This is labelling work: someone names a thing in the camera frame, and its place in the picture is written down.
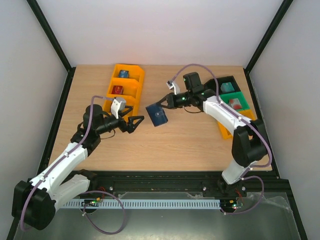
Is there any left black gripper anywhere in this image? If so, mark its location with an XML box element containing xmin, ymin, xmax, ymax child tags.
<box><xmin>96</xmin><ymin>105</ymin><xmax>145</xmax><ymax>135</ymax></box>

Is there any blue leather card holder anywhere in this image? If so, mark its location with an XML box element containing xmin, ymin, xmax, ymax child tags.
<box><xmin>145</xmin><ymin>103</ymin><xmax>168</xmax><ymax>127</ymax></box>

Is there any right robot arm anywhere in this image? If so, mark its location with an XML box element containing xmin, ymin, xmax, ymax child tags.
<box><xmin>156</xmin><ymin>72</ymin><xmax>272</xmax><ymax>196</ymax></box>

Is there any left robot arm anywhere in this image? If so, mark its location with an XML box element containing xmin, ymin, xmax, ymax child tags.
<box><xmin>11</xmin><ymin>104</ymin><xmax>144</xmax><ymax>232</ymax></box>

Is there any red VIP card stack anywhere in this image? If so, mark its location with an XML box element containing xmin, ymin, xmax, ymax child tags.
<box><xmin>111</xmin><ymin>85</ymin><xmax>124</xmax><ymax>95</ymax></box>

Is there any blue card stack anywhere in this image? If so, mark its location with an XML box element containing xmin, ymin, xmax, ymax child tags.
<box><xmin>117</xmin><ymin>69</ymin><xmax>129</xmax><ymax>78</ymax></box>

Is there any teal card stack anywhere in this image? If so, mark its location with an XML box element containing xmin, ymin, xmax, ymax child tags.
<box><xmin>220</xmin><ymin>82</ymin><xmax>235</xmax><ymax>93</ymax></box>

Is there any white red card stack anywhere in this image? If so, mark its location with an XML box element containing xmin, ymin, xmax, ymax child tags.
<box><xmin>228</xmin><ymin>98</ymin><xmax>243</xmax><ymax>111</ymax></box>

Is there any yellow three-compartment bin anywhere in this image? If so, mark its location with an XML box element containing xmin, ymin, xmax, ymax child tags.
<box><xmin>106</xmin><ymin>64</ymin><xmax>145</xmax><ymax>120</ymax></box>

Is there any black bin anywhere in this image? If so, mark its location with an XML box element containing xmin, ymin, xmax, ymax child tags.
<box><xmin>203</xmin><ymin>75</ymin><xmax>241</xmax><ymax>95</ymax></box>

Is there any green bin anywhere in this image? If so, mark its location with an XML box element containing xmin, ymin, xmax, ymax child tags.
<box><xmin>220</xmin><ymin>91</ymin><xmax>250</xmax><ymax>111</ymax></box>

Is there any yellow bin right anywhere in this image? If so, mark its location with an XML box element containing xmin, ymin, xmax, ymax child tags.
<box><xmin>214</xmin><ymin>109</ymin><xmax>256</xmax><ymax>140</ymax></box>

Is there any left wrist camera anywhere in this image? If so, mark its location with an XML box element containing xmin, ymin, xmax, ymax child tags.
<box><xmin>110</xmin><ymin>96</ymin><xmax>127</xmax><ymax>119</ymax></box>

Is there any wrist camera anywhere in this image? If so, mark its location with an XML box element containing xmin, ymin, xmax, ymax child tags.
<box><xmin>166</xmin><ymin>80</ymin><xmax>181</xmax><ymax>95</ymax></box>
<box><xmin>110</xmin><ymin>96</ymin><xmax>127</xmax><ymax>119</ymax></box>

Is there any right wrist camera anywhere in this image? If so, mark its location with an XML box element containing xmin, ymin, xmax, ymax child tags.
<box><xmin>166</xmin><ymin>80</ymin><xmax>181</xmax><ymax>95</ymax></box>

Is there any light blue cable duct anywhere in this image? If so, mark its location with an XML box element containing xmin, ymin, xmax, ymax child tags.
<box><xmin>62</xmin><ymin>199</ymin><xmax>221</xmax><ymax>210</ymax></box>

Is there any black frame post left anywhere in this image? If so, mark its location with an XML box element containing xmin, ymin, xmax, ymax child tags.
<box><xmin>26</xmin><ymin>0</ymin><xmax>76</xmax><ymax>73</ymax></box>

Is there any black frame post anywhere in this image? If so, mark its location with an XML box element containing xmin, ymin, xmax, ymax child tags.
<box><xmin>26</xmin><ymin>0</ymin><xmax>76</xmax><ymax>73</ymax></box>
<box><xmin>244</xmin><ymin>0</ymin><xmax>295</xmax><ymax>73</ymax></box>

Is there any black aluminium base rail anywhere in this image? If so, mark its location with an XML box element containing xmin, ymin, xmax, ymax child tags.
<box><xmin>91</xmin><ymin>170</ymin><xmax>293</xmax><ymax>197</ymax></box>

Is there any black frame post right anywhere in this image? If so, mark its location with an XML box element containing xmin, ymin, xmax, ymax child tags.
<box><xmin>244</xmin><ymin>0</ymin><xmax>295</xmax><ymax>73</ymax></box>

